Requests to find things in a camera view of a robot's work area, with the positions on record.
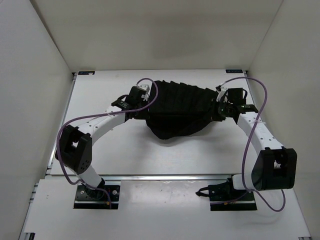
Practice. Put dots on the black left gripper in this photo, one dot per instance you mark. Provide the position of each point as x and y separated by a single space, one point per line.
142 115

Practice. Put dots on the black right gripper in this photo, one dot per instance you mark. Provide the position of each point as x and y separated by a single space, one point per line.
217 103

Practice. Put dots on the black pleated skirt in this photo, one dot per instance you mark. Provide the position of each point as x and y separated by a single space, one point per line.
181 109

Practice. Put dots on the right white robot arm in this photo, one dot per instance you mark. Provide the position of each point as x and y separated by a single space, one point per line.
275 166

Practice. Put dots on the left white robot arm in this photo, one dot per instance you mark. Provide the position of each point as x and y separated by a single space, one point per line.
74 145

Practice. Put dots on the right blue table label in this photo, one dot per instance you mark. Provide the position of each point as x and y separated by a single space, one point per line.
234 71

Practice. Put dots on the blue table label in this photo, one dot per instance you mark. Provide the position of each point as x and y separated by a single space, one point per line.
234 71
86 73

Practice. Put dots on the left blue table label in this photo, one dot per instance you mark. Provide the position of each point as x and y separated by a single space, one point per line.
86 73

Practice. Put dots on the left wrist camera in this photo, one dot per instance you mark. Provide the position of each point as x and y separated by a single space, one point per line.
140 92

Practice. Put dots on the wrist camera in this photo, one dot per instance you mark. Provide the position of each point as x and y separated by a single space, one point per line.
235 95
140 92

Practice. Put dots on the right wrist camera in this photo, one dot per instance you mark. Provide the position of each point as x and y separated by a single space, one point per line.
235 95

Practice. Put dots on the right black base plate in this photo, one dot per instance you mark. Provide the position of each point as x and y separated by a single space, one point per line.
223 197

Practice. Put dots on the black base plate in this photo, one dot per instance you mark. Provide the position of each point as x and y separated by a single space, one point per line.
92 199
223 197

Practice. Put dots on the aluminium table rail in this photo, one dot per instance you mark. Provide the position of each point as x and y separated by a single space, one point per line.
64 97

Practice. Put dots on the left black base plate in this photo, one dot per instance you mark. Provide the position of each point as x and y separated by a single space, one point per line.
92 199

